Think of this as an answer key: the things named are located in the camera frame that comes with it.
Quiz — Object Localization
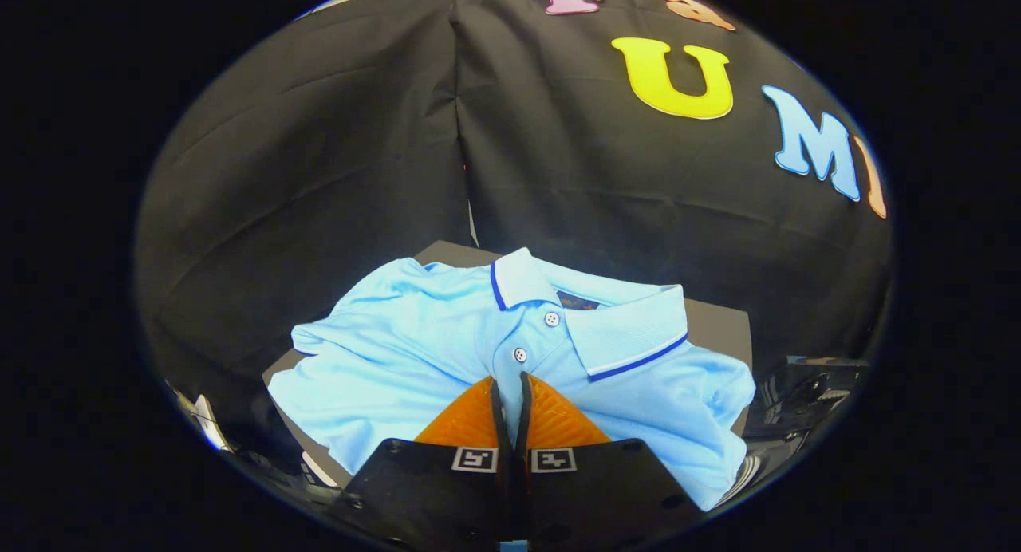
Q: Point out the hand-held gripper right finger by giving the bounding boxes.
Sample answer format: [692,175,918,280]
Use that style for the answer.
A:
[514,371,707,549]

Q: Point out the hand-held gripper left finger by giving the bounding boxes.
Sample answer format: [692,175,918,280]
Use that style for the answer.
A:
[327,375,515,549]

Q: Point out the light blue polo shirt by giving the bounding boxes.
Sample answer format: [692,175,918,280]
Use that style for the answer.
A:
[267,247,757,511]

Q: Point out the grey washing machine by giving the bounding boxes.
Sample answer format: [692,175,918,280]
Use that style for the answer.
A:
[718,357,870,509]

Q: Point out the dark grey cabinet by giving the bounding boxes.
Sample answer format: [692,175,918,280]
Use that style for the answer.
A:
[262,240,755,489]

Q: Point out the black backdrop cloth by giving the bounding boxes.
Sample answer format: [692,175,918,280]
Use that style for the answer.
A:
[134,0,894,457]

